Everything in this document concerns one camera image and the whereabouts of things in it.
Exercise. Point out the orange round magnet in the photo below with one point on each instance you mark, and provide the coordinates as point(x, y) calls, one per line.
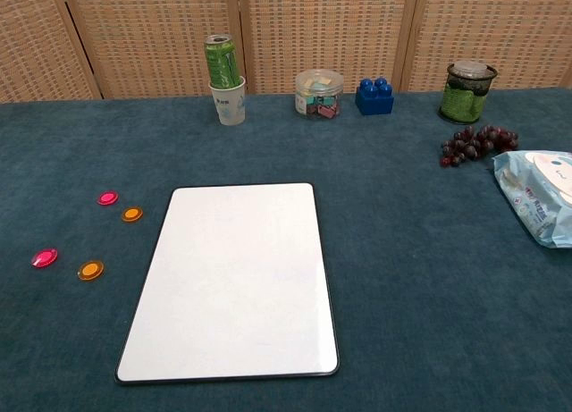
point(132, 214)
point(90, 270)

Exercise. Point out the pink round magnet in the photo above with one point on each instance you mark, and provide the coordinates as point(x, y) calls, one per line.
point(107, 198)
point(44, 258)

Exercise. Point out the white magnetic board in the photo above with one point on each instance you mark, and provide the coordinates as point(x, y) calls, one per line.
point(232, 278)

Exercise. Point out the clear jar of binder clips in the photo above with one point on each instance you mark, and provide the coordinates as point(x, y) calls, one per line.
point(318, 97)

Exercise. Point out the white paper cup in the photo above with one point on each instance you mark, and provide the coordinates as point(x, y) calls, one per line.
point(229, 108)

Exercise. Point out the blue building block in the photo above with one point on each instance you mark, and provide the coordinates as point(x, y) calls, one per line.
point(374, 101)

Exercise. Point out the green drink can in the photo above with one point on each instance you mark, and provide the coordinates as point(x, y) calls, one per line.
point(220, 63)

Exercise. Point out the woven wooden folding screen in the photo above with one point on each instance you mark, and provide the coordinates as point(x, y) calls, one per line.
point(322, 32)

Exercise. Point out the teal table cloth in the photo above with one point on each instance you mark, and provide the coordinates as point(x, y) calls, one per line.
point(424, 296)

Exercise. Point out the dark red grape bunch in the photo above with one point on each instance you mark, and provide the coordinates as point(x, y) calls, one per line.
point(480, 141)

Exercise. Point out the green jar with black mesh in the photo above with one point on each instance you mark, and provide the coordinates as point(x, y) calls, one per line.
point(465, 97)

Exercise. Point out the light blue wet wipes pack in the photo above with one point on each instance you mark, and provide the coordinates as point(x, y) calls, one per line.
point(540, 197)

